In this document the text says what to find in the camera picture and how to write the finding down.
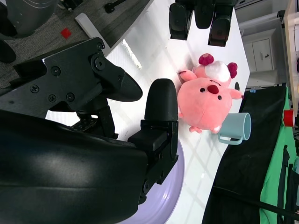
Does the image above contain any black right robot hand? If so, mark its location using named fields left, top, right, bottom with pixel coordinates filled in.
left=0, top=36, right=180, bottom=224

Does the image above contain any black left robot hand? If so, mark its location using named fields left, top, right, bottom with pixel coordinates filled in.
left=168, top=0, right=234, bottom=47

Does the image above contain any pink plush pig doll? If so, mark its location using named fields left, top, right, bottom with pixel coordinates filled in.
left=178, top=53, right=245, bottom=134

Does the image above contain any lavender plastic plate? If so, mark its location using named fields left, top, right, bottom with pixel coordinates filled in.
left=121, top=139, right=186, bottom=224

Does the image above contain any white roller tube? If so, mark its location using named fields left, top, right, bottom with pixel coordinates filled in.
left=238, top=10, right=285, bottom=28

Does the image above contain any white cabinet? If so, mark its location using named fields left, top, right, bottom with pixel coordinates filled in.
left=240, top=29, right=281, bottom=73

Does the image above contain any light wooden board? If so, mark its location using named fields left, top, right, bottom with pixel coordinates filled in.
left=281, top=0, right=299, bottom=110

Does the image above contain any black stand leg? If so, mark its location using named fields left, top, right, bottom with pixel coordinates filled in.
left=104, top=0, right=128, bottom=14

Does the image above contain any teal plastic mug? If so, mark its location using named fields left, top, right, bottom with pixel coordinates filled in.
left=217, top=112, right=252, bottom=145

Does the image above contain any white rectangular bar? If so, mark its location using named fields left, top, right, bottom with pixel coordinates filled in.
left=74, top=13, right=101, bottom=39

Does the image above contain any black rounded base foot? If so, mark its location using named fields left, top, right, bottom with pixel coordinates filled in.
left=0, top=3, right=17, bottom=63

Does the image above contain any black caster wheel assembly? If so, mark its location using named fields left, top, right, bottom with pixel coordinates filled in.
left=58, top=0, right=84, bottom=11

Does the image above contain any black backdrop cloth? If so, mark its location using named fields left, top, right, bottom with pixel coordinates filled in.
left=202, top=84, right=299, bottom=224

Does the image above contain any grey rounded base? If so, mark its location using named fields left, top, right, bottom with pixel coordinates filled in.
left=6, top=0, right=59, bottom=38

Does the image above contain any green cloth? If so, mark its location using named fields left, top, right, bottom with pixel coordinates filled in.
left=259, top=87, right=299, bottom=224

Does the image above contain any black cable on cloth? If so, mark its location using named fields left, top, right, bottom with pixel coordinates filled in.
left=211, top=185, right=299, bottom=217

